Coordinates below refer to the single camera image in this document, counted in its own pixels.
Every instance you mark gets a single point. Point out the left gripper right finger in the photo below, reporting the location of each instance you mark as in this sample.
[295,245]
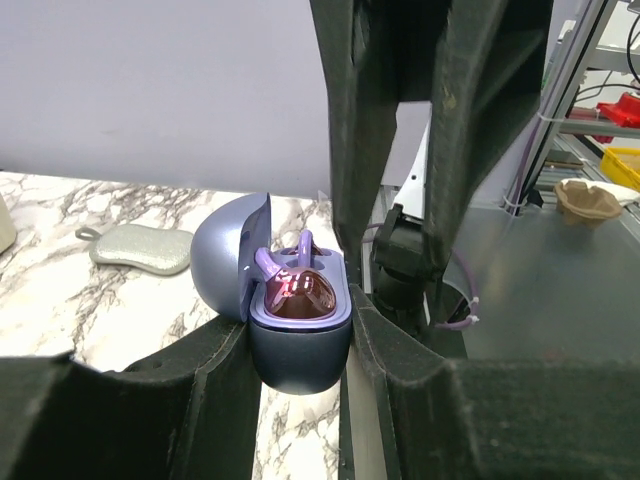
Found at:
[416,415]

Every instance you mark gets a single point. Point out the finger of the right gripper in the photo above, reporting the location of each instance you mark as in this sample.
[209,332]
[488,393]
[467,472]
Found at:
[357,61]
[486,87]

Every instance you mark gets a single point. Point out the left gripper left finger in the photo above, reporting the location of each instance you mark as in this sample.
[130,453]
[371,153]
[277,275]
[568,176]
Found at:
[188,411]

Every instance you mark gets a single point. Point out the blue-purple earbud charging case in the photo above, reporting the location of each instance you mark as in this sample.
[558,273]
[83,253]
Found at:
[298,357]

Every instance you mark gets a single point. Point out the red device background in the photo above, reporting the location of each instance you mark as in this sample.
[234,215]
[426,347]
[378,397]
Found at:
[625,112]

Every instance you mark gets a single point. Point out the yellow plastic bin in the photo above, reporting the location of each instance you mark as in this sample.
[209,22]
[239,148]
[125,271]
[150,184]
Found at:
[621,166]

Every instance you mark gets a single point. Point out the brown-topped white cup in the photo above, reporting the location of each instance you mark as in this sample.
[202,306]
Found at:
[8,232]

